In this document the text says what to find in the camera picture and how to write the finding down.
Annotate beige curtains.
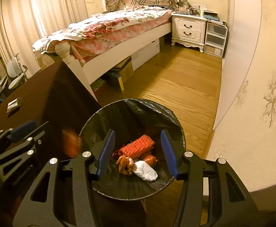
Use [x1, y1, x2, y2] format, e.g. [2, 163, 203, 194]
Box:
[0, 0, 126, 76]

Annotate white wooden bed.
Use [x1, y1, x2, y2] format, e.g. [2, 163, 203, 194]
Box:
[33, 0, 180, 100]

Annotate grey office chair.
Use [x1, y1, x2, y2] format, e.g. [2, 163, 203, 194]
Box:
[7, 57, 28, 90]

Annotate large orange plastic bag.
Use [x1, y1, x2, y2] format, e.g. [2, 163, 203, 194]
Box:
[140, 155, 159, 168]

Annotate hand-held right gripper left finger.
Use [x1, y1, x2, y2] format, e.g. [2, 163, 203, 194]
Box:
[12, 129, 116, 227]

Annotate pile of books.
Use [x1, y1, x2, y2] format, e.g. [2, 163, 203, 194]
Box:
[204, 11, 227, 26]

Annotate plastic drawer unit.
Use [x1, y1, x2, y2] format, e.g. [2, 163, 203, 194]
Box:
[204, 20, 228, 58]

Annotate white nightstand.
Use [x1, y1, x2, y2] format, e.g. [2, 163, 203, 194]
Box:
[170, 13, 208, 52]

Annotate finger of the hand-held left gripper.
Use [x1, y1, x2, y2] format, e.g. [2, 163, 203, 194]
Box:
[0, 122, 52, 190]
[0, 120, 37, 152]

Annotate black lined trash bin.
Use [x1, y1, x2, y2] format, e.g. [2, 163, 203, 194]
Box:
[79, 99, 186, 227]

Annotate small orange plastic bag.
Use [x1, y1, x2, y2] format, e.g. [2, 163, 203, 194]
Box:
[62, 127, 82, 158]

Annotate silver foil packet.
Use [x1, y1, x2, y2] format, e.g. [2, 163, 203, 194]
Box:
[7, 98, 22, 113]

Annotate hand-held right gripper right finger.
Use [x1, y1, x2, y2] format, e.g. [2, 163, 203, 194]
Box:
[160, 129, 265, 227]

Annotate orange paper wrapper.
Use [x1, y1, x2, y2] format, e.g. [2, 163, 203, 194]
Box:
[116, 155, 136, 175]

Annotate floral quilt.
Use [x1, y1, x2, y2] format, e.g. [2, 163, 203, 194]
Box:
[33, 5, 173, 61]

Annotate white paper wad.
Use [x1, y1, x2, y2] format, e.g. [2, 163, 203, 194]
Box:
[133, 160, 158, 182]

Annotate red foam fruit net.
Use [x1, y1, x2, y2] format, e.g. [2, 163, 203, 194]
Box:
[120, 134, 155, 158]

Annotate white storage box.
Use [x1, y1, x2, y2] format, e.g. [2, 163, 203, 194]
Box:
[131, 39, 161, 71]

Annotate cardboard box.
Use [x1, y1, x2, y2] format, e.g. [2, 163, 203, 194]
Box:
[108, 58, 134, 91]

